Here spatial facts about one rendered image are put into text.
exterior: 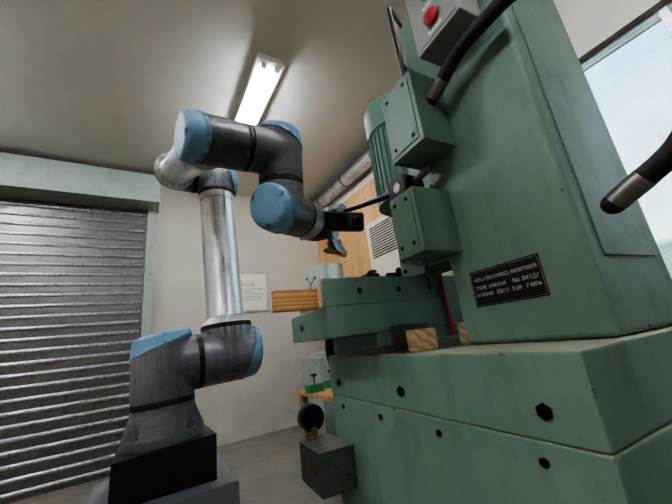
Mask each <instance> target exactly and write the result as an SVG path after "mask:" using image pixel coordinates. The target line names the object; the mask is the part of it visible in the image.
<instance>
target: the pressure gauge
mask: <svg viewBox="0 0 672 504"><path fill-rule="evenodd" d="M297 422H298V425H299V426H300V428H302V429H303V430H306V431H308V432H311V438H315V437H318V431H317V430H319V429H320V428H321V426H322V424H323V422H324V412H323V410H322V408H321V407H320V406H318V405H316V404H314V403H306V404H304V405H303V406H302V407H301V408H300V409H299V411H298V414H297Z"/></svg>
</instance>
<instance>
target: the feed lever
mask: <svg viewBox="0 0 672 504"><path fill-rule="evenodd" d="M431 170H432V165H430V164H426V165H425V166H424V167H423V168H422V169H421V170H420V171H419V172H418V173H417V174H416V175H415V176H413V175H407V174H401V173H399V174H396V175H395V176H394V177H393V178H392V180H391V182H390V184H389V192H388V193H386V194H383V195H380V196H378V197H375V198H372V199H370V200H367V201H364V202H362V203H359V204H356V205H354V206H351V207H348V208H346V209H344V211H342V212H352V211H355V210H358V209H361V208H364V207H367V206H370V205H373V204H376V203H378V202H381V201H384V200H387V199H391V200H393V199H394V198H396V197H397V196H398V195H400V194H401V193H402V192H404V191H405V190H407V189H408V188H409V187H411V186H420V187H424V183H423V180H422V179H423V178H424V177H425V176H426V175H427V174H428V173H429V172H431Z"/></svg>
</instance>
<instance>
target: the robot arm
mask: <svg viewBox="0 0 672 504"><path fill-rule="evenodd" d="M302 151H303V146H302V143H301V135H300V132H299V131H298V129H297V128H296V127H295V126H293V125H292V124H290V123H288V122H285V121H281V120H280V121H278V120H277V121H276V120H266V121H263V122H262V123H260V124H259V125H258V126H257V125H253V124H247V123H243V122H239V121H235V120H231V119H227V118H223V117H219V116H215V115H211V114H207V113H204V112H203V111H200V110H190V109H183V110H182V111H180V113H179V114H178V118H177V120H176V124H175V130H174V146H173V148H172V149H171V150H170V151H169V152H165V153H163V154H161V155H160V156H159V157H158V158H157V159H156V161H155V163H154V167H153V169H154V175H155V177H156V179H157V180H158V181H159V182H160V183H161V184H162V185H163V186H165V187H167V188H169V189H172V190H177V191H183V192H190V193H198V196H199V200H200V215H201V231H202V248H203V264H204V281H205V297H206V314H207V319H206V321H205V322H204V323H203V324H202V326H201V327H200V330H201V334H196V335H192V330H191V329H190V328H180V329H174V330H168V331H164V332H159V333H154V334H150V335H147V336H144V337H141V338H138V339H137V340H135V341H134V342H133V343H132V345H131V354H130V359H129V361H130V395H129V407H130V408H129V419H128V422H127V425H126V428H125V430H124V433H123V436H122V438H121V441H120V444H119V455H120V456H131V455H137V454H143V453H147V452H152V451H156V450H159V449H163V448H166V447H170V446H173V445H176V444H179V443H182V442H184V441H187V440H189V439H192V438H194V437H196V436H198V435H200V434H201V433H203V432H204V430H205V429H204V421H203V418H202V416H201V414H200V412H199V409H198V407H197V405H196V403H195V392H194V390H196V389H200V388H204V387H209V386H213V385H218V384H222V383H227V382H231V381H236V380H242V379H244V378H247V377H250V376H253V375H255V374H256V373H257V372H258V371H259V369H260V367H261V364H262V360H263V352H264V351H263V347H264V346H263V338H262V334H261V331H260V330H259V328H257V327H252V325H251V319H249V318H248V317H247V316H246V315H244V310H243V299H242V289H241V278H240V267H239V257H238V246H237V236H236V225H235V214H234V204H233V199H234V197H235V196H236V195H237V192H238V177H237V173H236V171H242V172H249V173H255V174H259V187H257V188H256V189H255V191H254V192H253V194H252V196H251V199H250V206H249V207H250V214H251V217H252V219H253V221H254V222H255V223H256V224H257V225H258V226H259V227H260V228H262V229H264V230H267V231H269V232H271V233H274V234H284V235H288V236H293V237H298V238H300V240H301V241H304V240H308V241H321V240H325V238H326V239H327V242H326V244H327V247H326V248H324V249H323V251H324V252H325V253H327V254H335V255H339V256H340V257H346V255H347V251H346V250H345V248H344V247H343V245H342V241H341V239H338V236H339V232H362V231H363V230H364V214H363V213H362V212H342V211H344V209H346V206H345V205H344V204H343V203H337V204H331V205H330V206H329V207H326V208H324V209H323V210H322V208H321V207H320V206H319V205H318V204H317V203H315V202H313V201H311V200H309V199H307V198H304V187H303V163H302Z"/></svg>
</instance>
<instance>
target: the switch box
mask: <svg viewBox="0 0 672 504"><path fill-rule="evenodd" d="M427 1H428V0H427ZM427 1H426V2H427ZM405 2H406V7H407V11H408V15H409V19H410V23H411V27H412V31H413V35H414V39H415V44H416V48H417V52H418V56H419V58H420V59H423V60H425V61H428V62H430V63H433V64H435V65H438V66H440V67H442V65H443V63H444V61H445V60H446V58H447V56H448V54H449V52H450V51H451V49H452V47H453V46H454V44H455V43H456V41H457V40H458V39H459V37H460V36H461V35H462V34H463V33H464V31H465V30H466V29H467V28H468V27H469V26H470V25H471V23H472V22H473V21H474V20H475V19H476V18H477V17H478V16H479V14H480V13H481V10H480V7H479V4H478V1H477V0H431V2H430V3H429V5H428V6H427V7H426V9H425V10H424V12H423V11H422V8H423V7H424V5H425V4H426V2H424V3H422V2H421V0H405ZM430 6H435V7H436V8H437V14H436V18H435V20H434V22H433V23H432V24H431V25H430V26H428V27H426V26H424V24H423V17H424V14H425V12H426V11H427V9H428V8H429V7H430ZM439 18H441V22H440V23H439V25H438V26H437V27H436V28H435V30H434V31H433V32H432V34H431V35H430V36H429V34H428V32H429V31H430V30H431V28H432V27H433V26H434V24H435V23H436V22H437V21H438V19H439Z"/></svg>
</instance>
